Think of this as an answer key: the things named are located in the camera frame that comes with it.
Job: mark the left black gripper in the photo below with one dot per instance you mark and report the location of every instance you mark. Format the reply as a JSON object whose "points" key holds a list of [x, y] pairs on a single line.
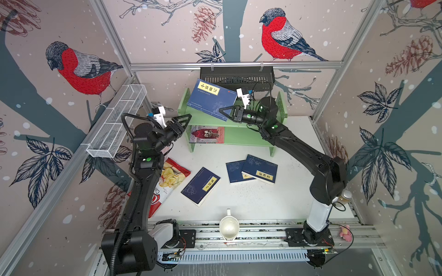
{"points": [[175, 128]]}

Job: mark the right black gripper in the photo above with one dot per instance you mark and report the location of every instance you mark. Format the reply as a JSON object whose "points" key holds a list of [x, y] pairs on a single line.
{"points": [[240, 110]]}

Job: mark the blue book yellow label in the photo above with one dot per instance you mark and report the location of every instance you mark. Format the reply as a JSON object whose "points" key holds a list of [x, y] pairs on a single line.
{"points": [[210, 98], [260, 169]]}

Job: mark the pink red illustrated book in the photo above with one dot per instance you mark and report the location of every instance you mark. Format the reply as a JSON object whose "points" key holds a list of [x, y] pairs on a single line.
{"points": [[206, 135]]}

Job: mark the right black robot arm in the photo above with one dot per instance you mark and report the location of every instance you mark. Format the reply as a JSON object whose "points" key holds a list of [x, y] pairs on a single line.
{"points": [[329, 173]]}

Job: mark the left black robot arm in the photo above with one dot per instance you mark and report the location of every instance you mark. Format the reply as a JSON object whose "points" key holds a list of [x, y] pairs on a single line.
{"points": [[131, 248]]}

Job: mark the green wooden two-tier shelf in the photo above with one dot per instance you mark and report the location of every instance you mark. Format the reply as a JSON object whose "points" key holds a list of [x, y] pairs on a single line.
{"points": [[234, 133]]}

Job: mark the black hanging slotted basket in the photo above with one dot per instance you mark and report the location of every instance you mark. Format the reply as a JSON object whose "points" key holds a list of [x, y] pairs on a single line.
{"points": [[257, 79]]}

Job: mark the red snack bag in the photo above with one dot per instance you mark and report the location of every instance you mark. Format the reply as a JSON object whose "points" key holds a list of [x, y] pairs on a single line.
{"points": [[172, 176]]}

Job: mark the leftmost blue book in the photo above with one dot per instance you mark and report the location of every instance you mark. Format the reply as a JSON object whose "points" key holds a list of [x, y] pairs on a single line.
{"points": [[200, 186]]}

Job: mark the white ceramic pitcher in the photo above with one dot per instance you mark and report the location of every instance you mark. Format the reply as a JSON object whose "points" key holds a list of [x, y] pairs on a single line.
{"points": [[229, 227]]}

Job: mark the small circuit board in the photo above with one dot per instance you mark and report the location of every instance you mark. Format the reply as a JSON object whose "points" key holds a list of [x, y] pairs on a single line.
{"points": [[171, 257]]}

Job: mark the amber bottle white cap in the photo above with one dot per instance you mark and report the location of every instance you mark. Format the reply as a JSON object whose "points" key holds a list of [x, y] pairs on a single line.
{"points": [[345, 197]]}

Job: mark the pink small toy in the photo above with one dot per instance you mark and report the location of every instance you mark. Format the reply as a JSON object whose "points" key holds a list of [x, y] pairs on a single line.
{"points": [[345, 234]]}

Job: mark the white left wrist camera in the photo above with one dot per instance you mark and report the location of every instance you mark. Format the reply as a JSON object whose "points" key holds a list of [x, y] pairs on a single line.
{"points": [[158, 115]]}

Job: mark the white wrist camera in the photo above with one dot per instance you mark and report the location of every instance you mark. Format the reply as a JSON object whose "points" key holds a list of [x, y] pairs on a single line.
{"points": [[158, 115], [244, 97]]}

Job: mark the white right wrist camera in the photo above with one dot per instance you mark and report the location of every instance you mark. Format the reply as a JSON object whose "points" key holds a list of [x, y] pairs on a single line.
{"points": [[244, 97]]}

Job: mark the white wire mesh tray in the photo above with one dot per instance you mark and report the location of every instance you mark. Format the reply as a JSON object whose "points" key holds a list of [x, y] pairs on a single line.
{"points": [[111, 134]]}

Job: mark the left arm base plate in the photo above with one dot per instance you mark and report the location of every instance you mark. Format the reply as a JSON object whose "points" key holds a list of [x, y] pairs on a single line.
{"points": [[187, 239]]}

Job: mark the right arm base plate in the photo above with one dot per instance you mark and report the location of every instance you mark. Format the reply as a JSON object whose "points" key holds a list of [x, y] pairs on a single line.
{"points": [[299, 237]]}

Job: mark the aluminium mounting rail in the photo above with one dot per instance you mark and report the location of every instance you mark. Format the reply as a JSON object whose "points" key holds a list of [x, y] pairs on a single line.
{"points": [[266, 235]]}

